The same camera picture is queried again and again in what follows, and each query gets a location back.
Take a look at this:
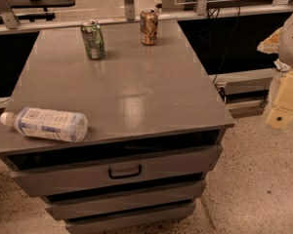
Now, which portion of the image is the black hanging cable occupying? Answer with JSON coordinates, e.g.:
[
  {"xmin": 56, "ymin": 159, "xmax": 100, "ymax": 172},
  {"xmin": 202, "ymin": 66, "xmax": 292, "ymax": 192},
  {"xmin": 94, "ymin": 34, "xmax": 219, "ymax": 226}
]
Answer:
[{"xmin": 211, "ymin": 6, "xmax": 242, "ymax": 84}]

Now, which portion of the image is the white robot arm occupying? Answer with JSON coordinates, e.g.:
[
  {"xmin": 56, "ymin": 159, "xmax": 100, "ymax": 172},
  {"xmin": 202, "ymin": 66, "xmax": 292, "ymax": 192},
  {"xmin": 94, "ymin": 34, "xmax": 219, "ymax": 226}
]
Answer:
[{"xmin": 257, "ymin": 14, "xmax": 293, "ymax": 130}]

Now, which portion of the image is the drawer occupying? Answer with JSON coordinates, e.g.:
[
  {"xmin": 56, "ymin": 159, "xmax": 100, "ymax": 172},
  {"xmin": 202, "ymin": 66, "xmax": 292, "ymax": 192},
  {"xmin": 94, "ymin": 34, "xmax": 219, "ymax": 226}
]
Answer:
[
  {"xmin": 65, "ymin": 200, "xmax": 195, "ymax": 234},
  {"xmin": 46, "ymin": 179, "xmax": 206, "ymax": 219},
  {"xmin": 12, "ymin": 144, "xmax": 223, "ymax": 197}
]

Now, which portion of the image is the black drawer handle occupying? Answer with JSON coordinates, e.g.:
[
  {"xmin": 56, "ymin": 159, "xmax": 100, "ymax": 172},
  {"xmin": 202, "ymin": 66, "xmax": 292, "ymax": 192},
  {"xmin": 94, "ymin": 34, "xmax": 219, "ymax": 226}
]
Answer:
[{"xmin": 108, "ymin": 165, "xmax": 142, "ymax": 179}]

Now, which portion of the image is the green soda can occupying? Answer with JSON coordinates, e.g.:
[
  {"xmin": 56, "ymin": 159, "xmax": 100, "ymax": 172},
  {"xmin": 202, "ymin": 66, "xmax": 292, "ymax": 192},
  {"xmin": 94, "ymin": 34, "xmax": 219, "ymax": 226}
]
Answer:
[{"xmin": 80, "ymin": 19, "xmax": 105, "ymax": 59}]

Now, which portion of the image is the top drawer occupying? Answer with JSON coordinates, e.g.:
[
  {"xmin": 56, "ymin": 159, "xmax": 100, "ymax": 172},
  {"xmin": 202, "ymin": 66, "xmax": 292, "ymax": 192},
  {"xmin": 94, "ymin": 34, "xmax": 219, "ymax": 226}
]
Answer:
[{"xmin": 12, "ymin": 144, "xmax": 223, "ymax": 197}]

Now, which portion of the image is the blue plastic bottle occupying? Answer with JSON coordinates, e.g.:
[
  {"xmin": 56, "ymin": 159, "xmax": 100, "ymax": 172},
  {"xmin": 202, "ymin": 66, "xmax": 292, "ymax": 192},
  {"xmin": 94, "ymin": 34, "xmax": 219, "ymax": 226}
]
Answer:
[{"xmin": 0, "ymin": 107, "xmax": 88, "ymax": 142}]

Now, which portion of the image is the grey metal rail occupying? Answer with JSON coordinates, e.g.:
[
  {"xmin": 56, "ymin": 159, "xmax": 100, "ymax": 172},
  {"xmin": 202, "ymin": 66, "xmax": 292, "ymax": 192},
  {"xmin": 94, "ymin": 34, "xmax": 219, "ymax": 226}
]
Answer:
[{"xmin": 0, "ymin": 5, "xmax": 293, "ymax": 35}]

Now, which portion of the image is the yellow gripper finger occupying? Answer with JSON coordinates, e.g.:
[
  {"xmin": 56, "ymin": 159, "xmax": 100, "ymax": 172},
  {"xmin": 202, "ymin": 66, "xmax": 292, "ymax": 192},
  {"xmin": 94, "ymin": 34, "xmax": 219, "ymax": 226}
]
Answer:
[{"xmin": 266, "ymin": 71, "xmax": 293, "ymax": 130}]

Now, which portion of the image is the grey drawer cabinet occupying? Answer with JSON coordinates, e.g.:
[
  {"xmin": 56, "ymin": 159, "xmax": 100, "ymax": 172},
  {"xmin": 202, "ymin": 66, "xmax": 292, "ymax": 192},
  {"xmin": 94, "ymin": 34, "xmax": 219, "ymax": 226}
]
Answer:
[{"xmin": 0, "ymin": 20, "xmax": 233, "ymax": 225}]

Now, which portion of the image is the middle drawer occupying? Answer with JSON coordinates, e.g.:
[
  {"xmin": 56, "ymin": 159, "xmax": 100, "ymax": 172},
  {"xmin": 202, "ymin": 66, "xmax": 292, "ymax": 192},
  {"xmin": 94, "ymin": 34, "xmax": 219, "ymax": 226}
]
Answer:
[{"xmin": 46, "ymin": 179, "xmax": 206, "ymax": 219}]

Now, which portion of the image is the orange soda can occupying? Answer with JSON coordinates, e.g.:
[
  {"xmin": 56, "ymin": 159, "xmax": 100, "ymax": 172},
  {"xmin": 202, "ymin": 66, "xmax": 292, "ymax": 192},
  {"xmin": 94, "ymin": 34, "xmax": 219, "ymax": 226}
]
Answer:
[{"xmin": 141, "ymin": 10, "xmax": 158, "ymax": 46}]

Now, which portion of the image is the grey side bench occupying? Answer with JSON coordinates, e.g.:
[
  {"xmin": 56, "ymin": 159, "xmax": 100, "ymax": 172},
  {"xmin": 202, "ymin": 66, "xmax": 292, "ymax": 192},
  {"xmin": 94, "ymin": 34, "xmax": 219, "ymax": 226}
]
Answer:
[{"xmin": 209, "ymin": 68, "xmax": 282, "ymax": 95}]

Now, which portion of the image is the bottom drawer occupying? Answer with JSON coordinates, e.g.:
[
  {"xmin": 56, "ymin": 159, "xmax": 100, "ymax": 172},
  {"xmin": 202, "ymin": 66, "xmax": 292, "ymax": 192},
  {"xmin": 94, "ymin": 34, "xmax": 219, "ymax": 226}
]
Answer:
[{"xmin": 65, "ymin": 200, "xmax": 195, "ymax": 234}]

